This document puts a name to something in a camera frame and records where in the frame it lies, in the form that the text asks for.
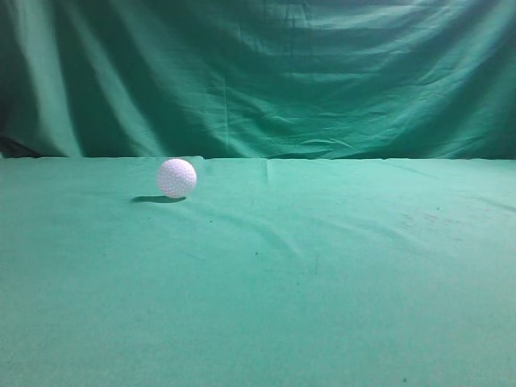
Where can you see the white dimpled ball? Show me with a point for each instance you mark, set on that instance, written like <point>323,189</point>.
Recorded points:
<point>176,178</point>

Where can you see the green table cloth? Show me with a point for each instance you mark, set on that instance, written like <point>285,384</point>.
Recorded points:
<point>270,273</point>

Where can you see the green backdrop curtain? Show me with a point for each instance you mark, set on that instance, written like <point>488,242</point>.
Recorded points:
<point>265,79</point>

